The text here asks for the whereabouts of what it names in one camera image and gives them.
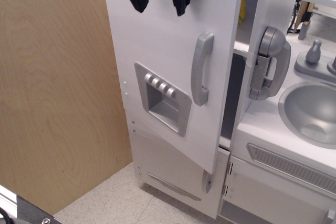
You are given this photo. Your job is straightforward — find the white toy kitchen cabinet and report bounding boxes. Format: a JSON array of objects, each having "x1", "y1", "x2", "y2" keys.
[{"x1": 101, "y1": 0, "x2": 336, "y2": 224}]

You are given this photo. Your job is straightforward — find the white oven door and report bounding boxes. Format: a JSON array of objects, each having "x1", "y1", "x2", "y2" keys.
[{"x1": 219, "y1": 156, "x2": 335, "y2": 223}]

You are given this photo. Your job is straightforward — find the upper brass hinge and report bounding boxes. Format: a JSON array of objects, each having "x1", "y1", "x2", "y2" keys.
[{"x1": 227, "y1": 162, "x2": 233, "y2": 175}]

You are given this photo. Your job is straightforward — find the grey fridge door handle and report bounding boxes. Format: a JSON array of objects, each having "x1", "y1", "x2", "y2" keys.
[{"x1": 191, "y1": 31, "x2": 214, "y2": 106}]

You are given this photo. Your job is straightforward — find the grey toy sink basin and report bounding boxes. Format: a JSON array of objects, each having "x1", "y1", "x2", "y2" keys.
[{"x1": 278, "y1": 82, "x2": 335, "y2": 150}]

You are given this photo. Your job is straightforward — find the grey ice dispenser panel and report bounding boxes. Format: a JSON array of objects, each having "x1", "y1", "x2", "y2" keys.
[{"x1": 134, "y1": 62, "x2": 192, "y2": 137}]

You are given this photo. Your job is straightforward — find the grey toy faucet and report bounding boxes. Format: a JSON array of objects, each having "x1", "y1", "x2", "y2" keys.
[{"x1": 295, "y1": 39, "x2": 335, "y2": 83}]

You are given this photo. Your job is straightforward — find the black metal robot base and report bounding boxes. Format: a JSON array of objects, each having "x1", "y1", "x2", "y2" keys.
[{"x1": 1, "y1": 185, "x2": 61, "y2": 224}]

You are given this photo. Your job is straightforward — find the grey vent grille panel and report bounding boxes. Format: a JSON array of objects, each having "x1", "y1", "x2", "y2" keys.
[{"x1": 246, "y1": 143, "x2": 335, "y2": 195}]

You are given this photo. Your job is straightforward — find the white lower freezer door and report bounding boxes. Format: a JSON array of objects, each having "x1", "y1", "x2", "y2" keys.
[{"x1": 129, "y1": 130, "x2": 230, "y2": 219}]

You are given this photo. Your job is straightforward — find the brass hinge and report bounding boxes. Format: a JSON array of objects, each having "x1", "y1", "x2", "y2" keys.
[
  {"x1": 223, "y1": 185, "x2": 228, "y2": 196},
  {"x1": 227, "y1": 162, "x2": 233, "y2": 175}
]

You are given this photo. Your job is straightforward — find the lower brass hinge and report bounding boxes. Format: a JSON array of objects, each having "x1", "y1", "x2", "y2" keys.
[{"x1": 223, "y1": 185, "x2": 228, "y2": 196}]

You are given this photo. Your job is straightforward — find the grey freezer door handle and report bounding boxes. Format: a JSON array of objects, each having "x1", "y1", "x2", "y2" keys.
[{"x1": 202, "y1": 170, "x2": 212, "y2": 194}]

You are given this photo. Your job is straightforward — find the white toy fridge door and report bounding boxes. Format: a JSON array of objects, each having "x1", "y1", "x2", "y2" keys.
[{"x1": 106, "y1": 0, "x2": 241, "y2": 174}]

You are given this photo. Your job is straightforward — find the grey oven door handle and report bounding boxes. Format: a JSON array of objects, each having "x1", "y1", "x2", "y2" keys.
[{"x1": 322, "y1": 209, "x2": 336, "y2": 224}]

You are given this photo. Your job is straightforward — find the yellow toy bell pepper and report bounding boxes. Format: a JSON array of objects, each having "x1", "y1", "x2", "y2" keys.
[{"x1": 238, "y1": 0, "x2": 246, "y2": 24}]

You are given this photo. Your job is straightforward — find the grey toy telephone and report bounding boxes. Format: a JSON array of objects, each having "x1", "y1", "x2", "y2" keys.
[{"x1": 249, "y1": 27, "x2": 291, "y2": 100}]

